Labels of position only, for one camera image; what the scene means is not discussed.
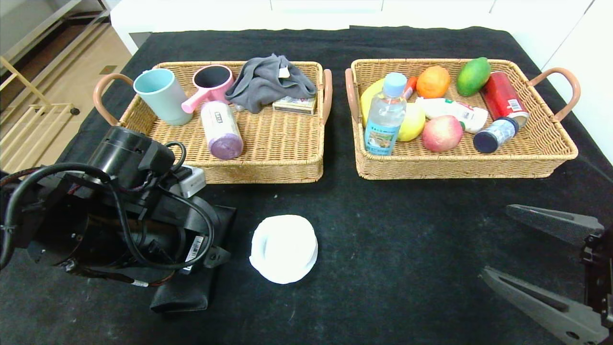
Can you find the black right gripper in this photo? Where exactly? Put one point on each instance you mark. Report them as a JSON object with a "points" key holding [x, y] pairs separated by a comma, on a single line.
{"points": [[595, 257]]}

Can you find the white round lid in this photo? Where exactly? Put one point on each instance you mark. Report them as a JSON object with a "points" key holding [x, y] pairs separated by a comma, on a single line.
{"points": [[283, 249]]}

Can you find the red soda can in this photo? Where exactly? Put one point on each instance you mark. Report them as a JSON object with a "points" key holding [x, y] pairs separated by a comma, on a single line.
{"points": [[503, 98]]}

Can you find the green mango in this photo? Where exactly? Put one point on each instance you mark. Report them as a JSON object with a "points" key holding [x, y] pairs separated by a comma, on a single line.
{"points": [[473, 76]]}

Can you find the black table cloth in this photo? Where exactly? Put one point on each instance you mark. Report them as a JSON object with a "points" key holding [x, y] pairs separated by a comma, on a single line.
{"points": [[407, 239]]}

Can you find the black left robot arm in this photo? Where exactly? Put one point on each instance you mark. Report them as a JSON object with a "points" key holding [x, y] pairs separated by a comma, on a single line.
{"points": [[57, 230]]}

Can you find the orange red sausage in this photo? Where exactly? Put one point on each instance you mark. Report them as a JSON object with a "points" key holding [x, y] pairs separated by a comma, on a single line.
{"points": [[411, 86]]}

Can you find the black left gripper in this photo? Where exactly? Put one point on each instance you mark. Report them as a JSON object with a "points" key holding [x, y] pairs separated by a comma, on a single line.
{"points": [[195, 252]]}

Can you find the grey cloth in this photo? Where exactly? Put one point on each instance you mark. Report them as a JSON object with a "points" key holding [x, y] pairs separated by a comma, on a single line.
{"points": [[268, 80]]}

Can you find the small bottle blue lid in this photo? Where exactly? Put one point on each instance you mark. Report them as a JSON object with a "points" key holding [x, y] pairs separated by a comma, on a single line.
{"points": [[495, 135]]}

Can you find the yellow banana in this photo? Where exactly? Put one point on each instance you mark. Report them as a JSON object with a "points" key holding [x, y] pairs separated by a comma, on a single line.
{"points": [[366, 98]]}

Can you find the light blue plastic cup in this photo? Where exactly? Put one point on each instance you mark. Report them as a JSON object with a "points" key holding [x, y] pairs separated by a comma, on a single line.
{"points": [[164, 99]]}

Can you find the orange fruit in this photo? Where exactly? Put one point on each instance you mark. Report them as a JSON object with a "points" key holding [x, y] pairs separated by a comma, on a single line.
{"points": [[432, 83]]}

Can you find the water bottle blue cap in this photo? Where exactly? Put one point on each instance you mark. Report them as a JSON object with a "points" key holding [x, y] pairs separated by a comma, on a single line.
{"points": [[383, 129]]}

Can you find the grey metal shelf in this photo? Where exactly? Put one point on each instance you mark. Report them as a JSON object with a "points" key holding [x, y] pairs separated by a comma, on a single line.
{"points": [[43, 28]]}

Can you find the red pink peach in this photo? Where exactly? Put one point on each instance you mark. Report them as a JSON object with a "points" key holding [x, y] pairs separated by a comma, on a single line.
{"points": [[441, 134]]}

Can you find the yellow lemon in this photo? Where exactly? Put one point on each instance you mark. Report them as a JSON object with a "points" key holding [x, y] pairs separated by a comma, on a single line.
{"points": [[414, 127]]}

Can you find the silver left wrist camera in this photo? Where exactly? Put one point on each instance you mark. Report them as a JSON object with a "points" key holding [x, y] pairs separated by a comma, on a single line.
{"points": [[191, 181]]}

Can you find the white yogurt bottle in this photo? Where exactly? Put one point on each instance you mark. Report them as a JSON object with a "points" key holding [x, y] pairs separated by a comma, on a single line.
{"points": [[450, 109]]}

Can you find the small printed card box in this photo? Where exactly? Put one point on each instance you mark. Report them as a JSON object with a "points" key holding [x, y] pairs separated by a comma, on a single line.
{"points": [[294, 105]]}

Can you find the black glasses case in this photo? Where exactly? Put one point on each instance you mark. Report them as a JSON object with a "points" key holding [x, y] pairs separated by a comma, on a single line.
{"points": [[182, 297]]}

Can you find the pink purple cylinder bottle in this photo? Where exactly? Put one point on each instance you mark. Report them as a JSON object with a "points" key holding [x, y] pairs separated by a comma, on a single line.
{"points": [[220, 128]]}

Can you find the beige wooden rack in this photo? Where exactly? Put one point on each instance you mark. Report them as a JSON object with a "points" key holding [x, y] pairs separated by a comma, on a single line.
{"points": [[19, 74]]}

